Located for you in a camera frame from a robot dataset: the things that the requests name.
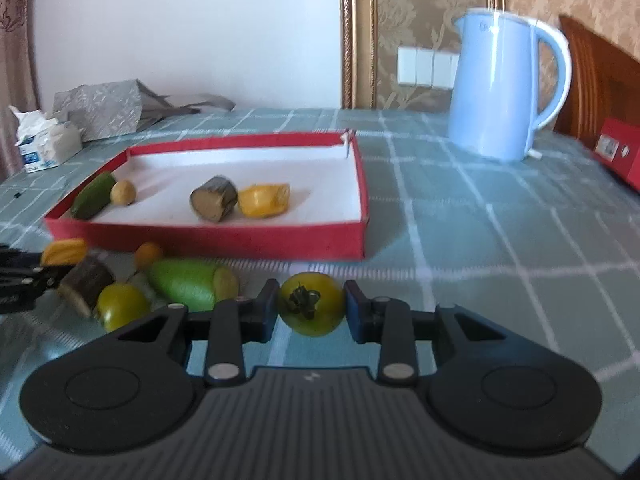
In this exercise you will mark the green checked tablecloth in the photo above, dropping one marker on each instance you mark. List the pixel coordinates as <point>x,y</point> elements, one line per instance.
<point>475,240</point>

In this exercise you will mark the white tissue pack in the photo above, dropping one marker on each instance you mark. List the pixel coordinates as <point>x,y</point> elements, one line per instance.
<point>50,147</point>

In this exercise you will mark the yellow corn piece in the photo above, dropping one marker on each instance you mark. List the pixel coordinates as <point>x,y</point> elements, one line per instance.
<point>263,201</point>

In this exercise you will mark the red shallow cardboard box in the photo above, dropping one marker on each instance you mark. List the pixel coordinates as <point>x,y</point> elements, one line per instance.
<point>310,175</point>

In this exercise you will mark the tan round longan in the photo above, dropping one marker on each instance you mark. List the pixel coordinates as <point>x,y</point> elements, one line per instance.
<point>148,254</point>
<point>122,193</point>

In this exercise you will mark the gilded wall panel frame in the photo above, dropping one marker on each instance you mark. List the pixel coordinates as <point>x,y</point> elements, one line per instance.
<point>357,35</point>

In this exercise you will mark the dark sugar cane piece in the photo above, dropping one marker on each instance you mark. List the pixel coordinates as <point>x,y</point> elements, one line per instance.
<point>215,199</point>
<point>87,280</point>

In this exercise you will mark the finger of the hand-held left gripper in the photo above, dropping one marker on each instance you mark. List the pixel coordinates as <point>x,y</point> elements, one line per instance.
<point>35,280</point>
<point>20,258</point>

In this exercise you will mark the short green cucumber piece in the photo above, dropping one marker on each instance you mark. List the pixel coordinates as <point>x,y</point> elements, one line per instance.
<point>190,285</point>

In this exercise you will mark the red box with label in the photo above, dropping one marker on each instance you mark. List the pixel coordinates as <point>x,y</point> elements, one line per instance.
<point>620,152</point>

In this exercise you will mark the brown wooden headboard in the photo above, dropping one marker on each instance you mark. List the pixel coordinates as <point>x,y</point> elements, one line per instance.
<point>605,80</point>

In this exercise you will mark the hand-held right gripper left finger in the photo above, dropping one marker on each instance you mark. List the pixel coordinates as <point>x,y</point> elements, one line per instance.
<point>270,310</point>

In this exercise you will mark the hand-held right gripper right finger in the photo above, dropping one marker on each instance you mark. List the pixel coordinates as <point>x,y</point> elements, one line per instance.
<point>352,317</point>

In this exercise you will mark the long dark green cucumber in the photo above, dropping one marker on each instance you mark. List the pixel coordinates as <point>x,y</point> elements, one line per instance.
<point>92,196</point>

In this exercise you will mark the beige patterned curtain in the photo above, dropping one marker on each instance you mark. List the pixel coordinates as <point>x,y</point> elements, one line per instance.
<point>15,60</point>

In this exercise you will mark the white wall switch panel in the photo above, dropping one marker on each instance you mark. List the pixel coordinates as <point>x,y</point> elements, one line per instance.
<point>425,67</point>

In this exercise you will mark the grey patterned gift bag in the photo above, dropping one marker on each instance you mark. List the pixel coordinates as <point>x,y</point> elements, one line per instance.
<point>100,107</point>

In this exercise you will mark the light blue electric kettle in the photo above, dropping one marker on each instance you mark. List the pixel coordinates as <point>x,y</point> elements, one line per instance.
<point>490,90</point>

